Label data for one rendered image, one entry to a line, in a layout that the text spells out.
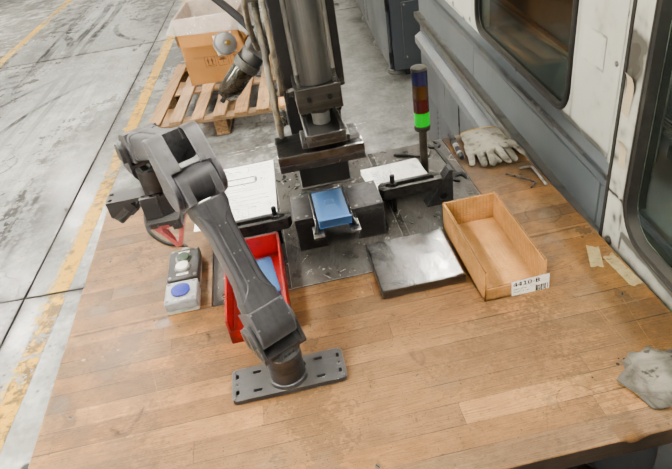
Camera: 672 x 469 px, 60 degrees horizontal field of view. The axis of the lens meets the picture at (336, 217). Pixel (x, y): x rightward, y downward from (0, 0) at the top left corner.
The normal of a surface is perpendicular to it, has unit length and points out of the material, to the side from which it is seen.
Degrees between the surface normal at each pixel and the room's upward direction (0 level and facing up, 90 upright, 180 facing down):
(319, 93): 90
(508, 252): 0
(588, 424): 0
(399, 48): 90
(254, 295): 54
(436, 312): 0
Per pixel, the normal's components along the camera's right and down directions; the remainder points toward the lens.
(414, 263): -0.14, -0.81
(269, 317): 0.40, -0.16
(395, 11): 0.10, 0.56
